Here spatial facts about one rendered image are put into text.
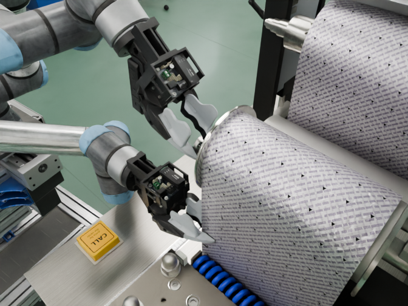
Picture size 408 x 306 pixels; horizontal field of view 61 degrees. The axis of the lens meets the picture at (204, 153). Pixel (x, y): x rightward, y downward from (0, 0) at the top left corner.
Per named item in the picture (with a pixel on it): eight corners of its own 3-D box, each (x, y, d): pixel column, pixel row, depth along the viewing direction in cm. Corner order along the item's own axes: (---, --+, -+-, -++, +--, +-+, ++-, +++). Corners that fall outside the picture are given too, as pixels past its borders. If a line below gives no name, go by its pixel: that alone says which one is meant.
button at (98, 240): (102, 224, 86) (100, 219, 84) (120, 241, 82) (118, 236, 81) (78, 243, 82) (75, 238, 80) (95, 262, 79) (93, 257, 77)
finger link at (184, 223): (203, 237, 55) (164, 204, 60) (203, 255, 60) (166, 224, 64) (216, 225, 57) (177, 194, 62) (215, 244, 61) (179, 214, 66)
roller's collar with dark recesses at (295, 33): (299, 41, 68) (305, 8, 64) (326, 51, 65) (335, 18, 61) (280, 53, 65) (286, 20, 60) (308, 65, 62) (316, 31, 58)
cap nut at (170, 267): (171, 255, 66) (169, 243, 63) (184, 268, 64) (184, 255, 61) (156, 269, 64) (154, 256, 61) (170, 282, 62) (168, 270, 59)
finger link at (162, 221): (176, 239, 60) (144, 210, 64) (177, 244, 61) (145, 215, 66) (196, 222, 63) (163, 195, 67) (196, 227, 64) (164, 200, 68)
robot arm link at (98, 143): (110, 143, 82) (102, 115, 76) (140, 166, 77) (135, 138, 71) (81, 161, 78) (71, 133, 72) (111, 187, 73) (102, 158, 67)
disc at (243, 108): (251, 156, 64) (259, 88, 53) (252, 157, 64) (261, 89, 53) (194, 204, 56) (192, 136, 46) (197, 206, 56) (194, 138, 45)
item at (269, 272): (203, 250, 68) (203, 189, 55) (310, 339, 56) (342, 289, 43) (201, 252, 67) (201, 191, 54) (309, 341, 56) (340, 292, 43)
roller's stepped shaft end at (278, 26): (269, 27, 69) (271, 11, 67) (295, 36, 66) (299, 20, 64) (260, 32, 68) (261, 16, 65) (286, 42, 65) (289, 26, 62)
